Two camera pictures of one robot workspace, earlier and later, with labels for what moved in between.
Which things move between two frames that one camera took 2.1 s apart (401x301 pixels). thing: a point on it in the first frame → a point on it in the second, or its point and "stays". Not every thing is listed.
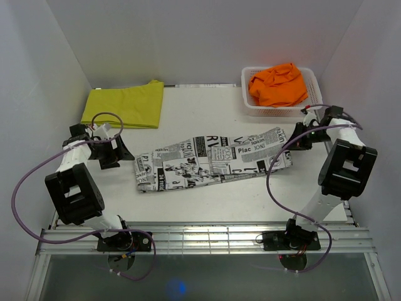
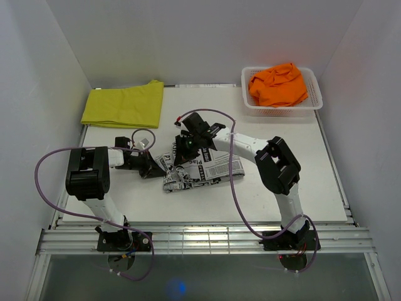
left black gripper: x=119 y=153 → x=151 y=169
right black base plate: x=291 y=239 stays
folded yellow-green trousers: x=138 y=107 stays
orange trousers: x=279 y=85 stays
